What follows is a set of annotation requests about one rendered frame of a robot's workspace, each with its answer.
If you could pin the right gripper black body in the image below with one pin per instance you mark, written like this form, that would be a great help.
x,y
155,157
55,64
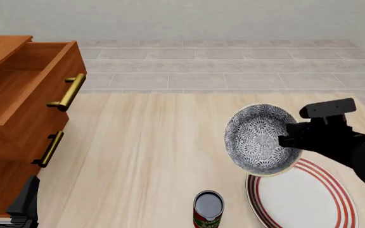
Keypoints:
x,y
325,136

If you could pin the red tomato sauce tin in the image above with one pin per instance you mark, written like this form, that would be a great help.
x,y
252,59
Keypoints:
x,y
208,206

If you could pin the white plate with red rings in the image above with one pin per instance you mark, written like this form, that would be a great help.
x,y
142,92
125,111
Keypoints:
x,y
299,197

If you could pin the black white patterned bowl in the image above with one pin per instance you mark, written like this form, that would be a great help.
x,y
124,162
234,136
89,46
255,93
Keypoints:
x,y
255,140

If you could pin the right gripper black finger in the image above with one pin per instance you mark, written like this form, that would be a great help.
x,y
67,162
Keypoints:
x,y
293,129
288,142

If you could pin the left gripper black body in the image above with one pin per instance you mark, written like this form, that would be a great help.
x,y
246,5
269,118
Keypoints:
x,y
17,222

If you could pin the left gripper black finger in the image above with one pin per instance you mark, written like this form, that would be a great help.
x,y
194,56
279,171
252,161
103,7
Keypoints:
x,y
25,197

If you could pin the open wooden drawer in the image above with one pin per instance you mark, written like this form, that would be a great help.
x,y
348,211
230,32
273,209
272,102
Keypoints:
x,y
27,78

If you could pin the closed wooden drawer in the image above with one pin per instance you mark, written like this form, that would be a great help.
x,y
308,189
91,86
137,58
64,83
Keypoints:
x,y
14,148

